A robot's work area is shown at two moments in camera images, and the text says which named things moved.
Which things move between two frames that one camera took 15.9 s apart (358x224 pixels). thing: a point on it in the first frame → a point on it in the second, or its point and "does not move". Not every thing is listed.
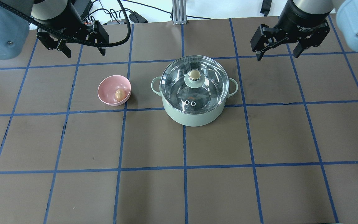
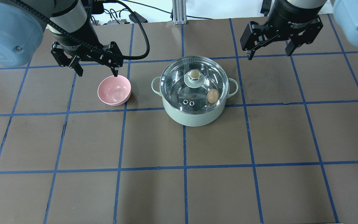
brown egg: (120, 94) → (213, 95)
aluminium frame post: (179, 12) does not move
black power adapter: (135, 17) does not move
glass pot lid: (195, 84) does not move
